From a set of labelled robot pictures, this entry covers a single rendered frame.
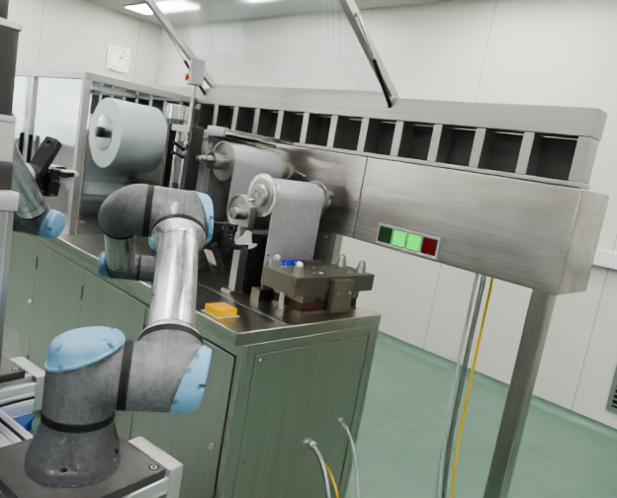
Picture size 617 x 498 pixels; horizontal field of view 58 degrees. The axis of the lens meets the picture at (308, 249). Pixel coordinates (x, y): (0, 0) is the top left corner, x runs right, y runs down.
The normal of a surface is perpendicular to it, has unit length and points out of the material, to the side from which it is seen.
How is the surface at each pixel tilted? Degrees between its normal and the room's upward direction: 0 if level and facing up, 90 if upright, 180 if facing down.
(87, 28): 90
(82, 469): 72
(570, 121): 90
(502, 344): 90
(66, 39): 90
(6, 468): 0
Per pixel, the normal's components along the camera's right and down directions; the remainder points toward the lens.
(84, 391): 0.26, 0.23
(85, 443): 0.58, -0.08
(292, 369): 0.70, 0.23
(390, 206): -0.69, 0.00
